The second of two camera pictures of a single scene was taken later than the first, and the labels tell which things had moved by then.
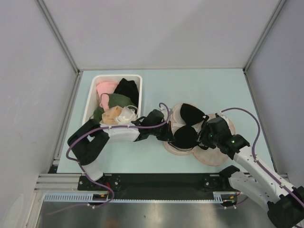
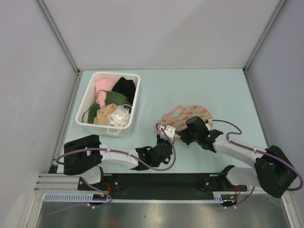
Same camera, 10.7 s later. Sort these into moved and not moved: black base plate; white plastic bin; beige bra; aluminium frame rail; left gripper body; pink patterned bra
Moved: white plastic bin; pink patterned bra; beige bra; left gripper body
Not moved: aluminium frame rail; black base plate
